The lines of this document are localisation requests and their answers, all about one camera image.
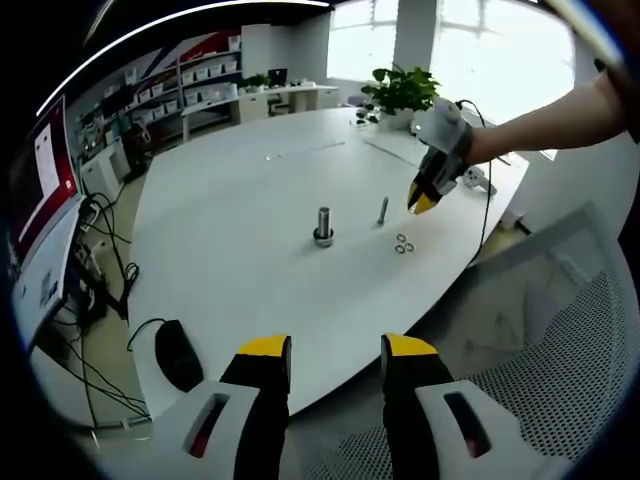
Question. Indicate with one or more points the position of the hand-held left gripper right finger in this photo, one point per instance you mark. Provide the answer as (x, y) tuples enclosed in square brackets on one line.
[(435, 405)]

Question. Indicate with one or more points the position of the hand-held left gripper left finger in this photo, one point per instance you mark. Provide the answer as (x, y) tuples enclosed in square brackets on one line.
[(230, 400)]

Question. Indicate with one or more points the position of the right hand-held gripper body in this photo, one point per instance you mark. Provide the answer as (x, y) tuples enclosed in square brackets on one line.
[(440, 125)]

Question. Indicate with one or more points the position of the thin metal threaded stud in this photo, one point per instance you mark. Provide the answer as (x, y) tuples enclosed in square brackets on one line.
[(384, 210)]

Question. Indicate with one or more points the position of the thick metal threaded stud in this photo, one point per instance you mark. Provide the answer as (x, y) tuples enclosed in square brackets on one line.
[(324, 220)]

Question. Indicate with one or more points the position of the white game controller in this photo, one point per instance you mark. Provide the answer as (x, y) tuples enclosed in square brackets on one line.
[(475, 178)]

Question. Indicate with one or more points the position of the white plant pot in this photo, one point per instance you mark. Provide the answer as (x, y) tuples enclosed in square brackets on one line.
[(400, 121)]

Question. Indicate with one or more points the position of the green leafy plant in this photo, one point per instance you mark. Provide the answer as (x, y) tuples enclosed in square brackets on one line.
[(402, 90)]

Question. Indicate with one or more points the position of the black computer mouse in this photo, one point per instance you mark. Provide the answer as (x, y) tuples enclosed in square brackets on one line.
[(175, 355)]

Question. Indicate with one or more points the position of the white background desk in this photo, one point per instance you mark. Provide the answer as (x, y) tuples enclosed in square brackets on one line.
[(300, 92)]

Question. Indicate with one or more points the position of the white mesh office chair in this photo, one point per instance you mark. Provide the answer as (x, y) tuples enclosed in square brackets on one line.
[(575, 360)]

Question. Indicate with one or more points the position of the small black monitor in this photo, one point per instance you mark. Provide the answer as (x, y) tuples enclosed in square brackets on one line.
[(278, 76)]

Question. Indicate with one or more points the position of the white ceiling light strip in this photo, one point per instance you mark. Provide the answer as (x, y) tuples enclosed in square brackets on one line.
[(320, 4)]

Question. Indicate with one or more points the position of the small green desk plant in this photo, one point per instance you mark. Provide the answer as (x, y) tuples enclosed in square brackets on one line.
[(257, 81)]

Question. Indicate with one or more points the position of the white-framed computer monitor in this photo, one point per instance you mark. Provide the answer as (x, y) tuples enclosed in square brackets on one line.
[(50, 260)]

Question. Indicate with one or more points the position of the white storage shelf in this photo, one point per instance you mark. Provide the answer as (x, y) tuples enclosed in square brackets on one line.
[(205, 102)]

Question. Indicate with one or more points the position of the rows of white storage bins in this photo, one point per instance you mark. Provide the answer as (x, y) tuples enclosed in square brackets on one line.
[(200, 75)]

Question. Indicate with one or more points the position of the white low cabinet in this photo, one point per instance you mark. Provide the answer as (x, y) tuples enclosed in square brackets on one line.
[(102, 172)]

